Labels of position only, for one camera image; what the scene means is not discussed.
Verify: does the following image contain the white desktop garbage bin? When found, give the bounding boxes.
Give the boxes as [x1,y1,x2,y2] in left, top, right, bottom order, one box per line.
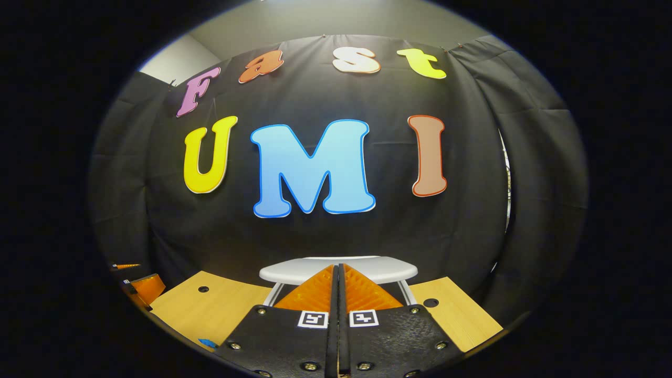
[259,256,419,308]

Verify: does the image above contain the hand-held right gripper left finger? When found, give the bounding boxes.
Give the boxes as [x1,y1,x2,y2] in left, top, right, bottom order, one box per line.
[215,264,339,378]

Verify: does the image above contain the black backdrop cloth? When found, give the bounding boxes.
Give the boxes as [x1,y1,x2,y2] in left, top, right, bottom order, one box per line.
[88,34,589,316]

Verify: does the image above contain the wooden desktop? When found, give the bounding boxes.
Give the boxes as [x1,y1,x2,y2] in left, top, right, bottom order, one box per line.
[150,270,503,353]

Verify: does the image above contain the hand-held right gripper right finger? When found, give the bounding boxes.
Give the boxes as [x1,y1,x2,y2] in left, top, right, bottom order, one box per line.
[338,264,466,378]

